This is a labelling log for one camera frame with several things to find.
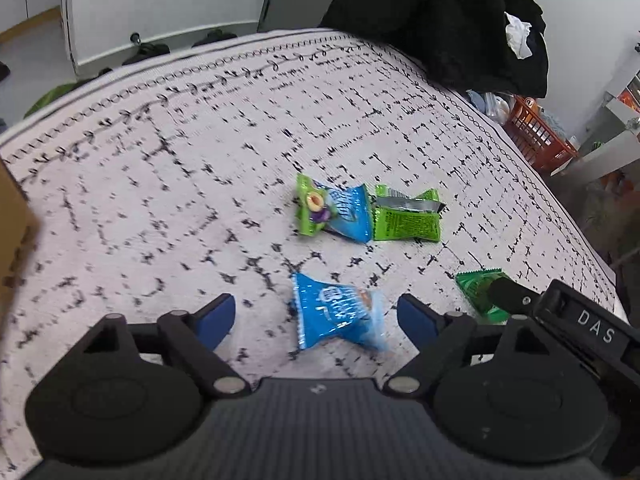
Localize green packet with silver strip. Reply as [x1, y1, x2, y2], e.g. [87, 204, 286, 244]
[373, 183, 447, 242]

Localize clear plastic bags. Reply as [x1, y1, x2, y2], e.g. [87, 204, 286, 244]
[467, 88, 516, 126]

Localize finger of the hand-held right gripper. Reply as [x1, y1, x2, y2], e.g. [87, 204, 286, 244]
[487, 277, 546, 318]

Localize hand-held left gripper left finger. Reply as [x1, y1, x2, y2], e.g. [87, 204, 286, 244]
[75, 293, 252, 397]

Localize white shelf with packets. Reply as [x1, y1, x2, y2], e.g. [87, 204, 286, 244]
[549, 77, 640, 191]

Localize brown cardboard box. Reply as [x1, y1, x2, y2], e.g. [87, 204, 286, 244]
[0, 159, 44, 332]

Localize blue snack packet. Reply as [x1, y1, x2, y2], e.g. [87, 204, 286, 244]
[291, 272, 390, 352]
[324, 184, 374, 244]

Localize black hanging coat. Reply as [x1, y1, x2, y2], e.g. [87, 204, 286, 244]
[320, 0, 550, 99]

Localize white blanket with black pattern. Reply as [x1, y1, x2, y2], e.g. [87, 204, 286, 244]
[0, 27, 629, 472]

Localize green packet with fruit picture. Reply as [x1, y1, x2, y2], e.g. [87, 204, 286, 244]
[295, 173, 334, 237]

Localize green leaf cartoon rug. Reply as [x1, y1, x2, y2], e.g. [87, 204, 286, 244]
[22, 82, 82, 119]

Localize dark green snack packet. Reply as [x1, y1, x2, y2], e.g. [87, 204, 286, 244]
[455, 268, 511, 324]

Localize white crumpled tissue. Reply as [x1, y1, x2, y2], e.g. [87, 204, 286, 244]
[503, 11, 534, 60]

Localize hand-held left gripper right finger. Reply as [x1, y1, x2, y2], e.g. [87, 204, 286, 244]
[382, 293, 563, 397]

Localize red-orange plastic basket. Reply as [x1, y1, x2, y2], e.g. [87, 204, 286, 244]
[502, 93, 580, 176]

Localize black slipper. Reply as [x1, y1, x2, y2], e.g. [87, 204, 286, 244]
[192, 29, 239, 49]

